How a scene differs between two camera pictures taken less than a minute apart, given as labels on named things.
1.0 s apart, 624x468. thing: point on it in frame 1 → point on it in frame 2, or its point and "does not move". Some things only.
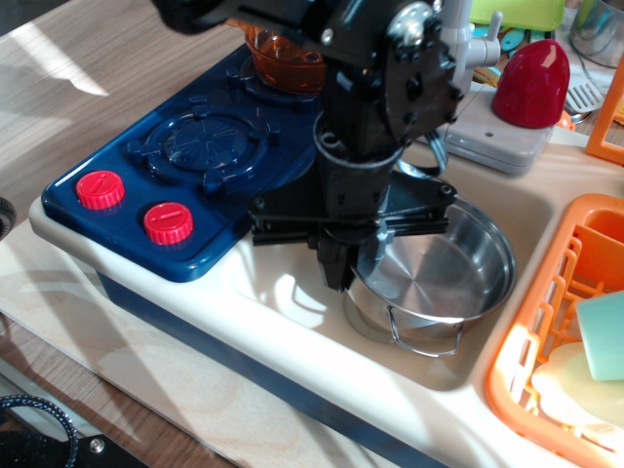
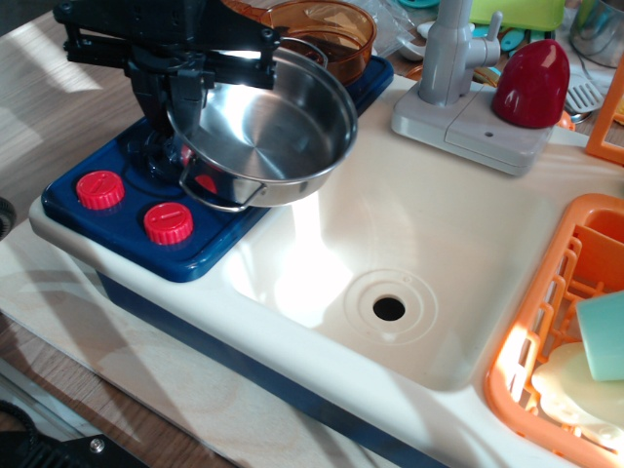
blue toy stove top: [173, 198] does not move
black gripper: [356, 202] → [208, 33]
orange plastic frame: [596, 147] does not move
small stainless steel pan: [421, 286] → [237, 142]
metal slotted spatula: [581, 99] does not move
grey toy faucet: [478, 138] does not move
